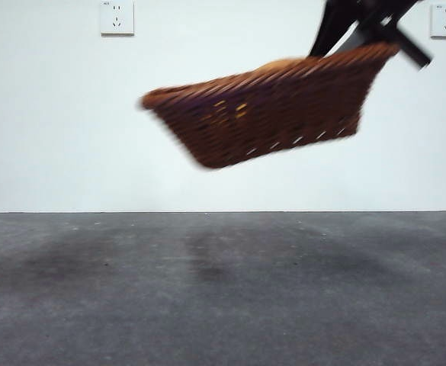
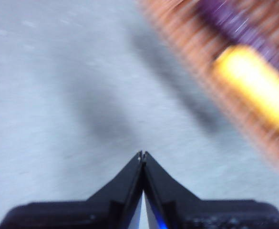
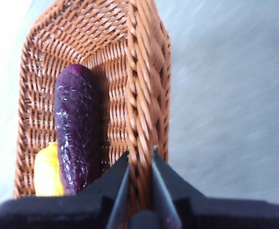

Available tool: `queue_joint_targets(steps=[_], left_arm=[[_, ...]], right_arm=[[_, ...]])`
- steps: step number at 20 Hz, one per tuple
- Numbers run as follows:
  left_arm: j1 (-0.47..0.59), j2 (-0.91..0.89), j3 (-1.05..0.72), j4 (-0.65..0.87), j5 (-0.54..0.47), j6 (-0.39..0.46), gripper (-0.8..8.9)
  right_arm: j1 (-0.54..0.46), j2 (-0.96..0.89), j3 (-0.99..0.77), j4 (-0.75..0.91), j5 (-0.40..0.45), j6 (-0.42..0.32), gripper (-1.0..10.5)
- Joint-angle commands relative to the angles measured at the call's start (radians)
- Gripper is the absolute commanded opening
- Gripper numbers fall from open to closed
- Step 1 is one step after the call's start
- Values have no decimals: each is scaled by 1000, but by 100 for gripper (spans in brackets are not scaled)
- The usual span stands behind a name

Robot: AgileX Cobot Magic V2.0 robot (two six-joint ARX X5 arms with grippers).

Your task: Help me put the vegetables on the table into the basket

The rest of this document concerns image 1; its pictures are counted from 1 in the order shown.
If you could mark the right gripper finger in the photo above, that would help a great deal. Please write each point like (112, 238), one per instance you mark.
(335, 26)
(354, 40)

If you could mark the brown potato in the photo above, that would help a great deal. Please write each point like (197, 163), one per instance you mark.
(280, 63)

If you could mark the brown wicker basket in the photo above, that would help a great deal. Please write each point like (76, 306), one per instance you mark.
(283, 114)

